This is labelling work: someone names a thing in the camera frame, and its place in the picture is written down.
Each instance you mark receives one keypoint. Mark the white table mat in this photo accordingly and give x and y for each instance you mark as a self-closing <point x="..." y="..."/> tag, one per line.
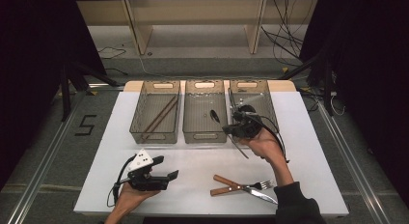
<point x="199" y="166"/>

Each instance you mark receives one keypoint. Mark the translucent grey plastic bin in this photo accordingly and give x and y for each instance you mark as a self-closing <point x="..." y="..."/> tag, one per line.
<point x="268" y="101"/>
<point x="154" y="121"/>
<point x="201" y="121"/>

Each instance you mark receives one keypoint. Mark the black curtain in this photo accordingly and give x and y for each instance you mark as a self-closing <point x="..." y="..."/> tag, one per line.
<point x="32" y="56"/>
<point x="369" y="72"/>

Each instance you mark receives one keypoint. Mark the black metal stand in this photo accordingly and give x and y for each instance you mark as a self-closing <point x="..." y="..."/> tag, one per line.
<point x="69" y="85"/>
<point x="321" y="72"/>

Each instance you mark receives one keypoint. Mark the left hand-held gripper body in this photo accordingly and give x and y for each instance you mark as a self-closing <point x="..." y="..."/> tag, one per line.
<point x="144" y="182"/>

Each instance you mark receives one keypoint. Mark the person's right hand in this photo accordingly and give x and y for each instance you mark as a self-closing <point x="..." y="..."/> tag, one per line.
<point x="267" y="146"/>

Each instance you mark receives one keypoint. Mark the light wooden shelf unit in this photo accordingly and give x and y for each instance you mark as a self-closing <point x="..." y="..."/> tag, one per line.
<point x="193" y="11"/>

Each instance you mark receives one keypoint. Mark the metal spoon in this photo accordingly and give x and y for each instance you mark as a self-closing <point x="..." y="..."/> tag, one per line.
<point x="214" y="115"/>

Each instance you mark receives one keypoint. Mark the aluminium floor rail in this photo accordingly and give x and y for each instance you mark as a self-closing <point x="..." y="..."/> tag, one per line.
<point x="35" y="179"/>
<point x="353" y="166"/>

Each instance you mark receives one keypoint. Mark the person's left hand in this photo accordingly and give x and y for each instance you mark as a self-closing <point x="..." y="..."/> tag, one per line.
<point x="131" y="200"/>

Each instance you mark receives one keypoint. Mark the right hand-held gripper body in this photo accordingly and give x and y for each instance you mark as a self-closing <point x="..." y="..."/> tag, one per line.
<point x="247" y="124"/>

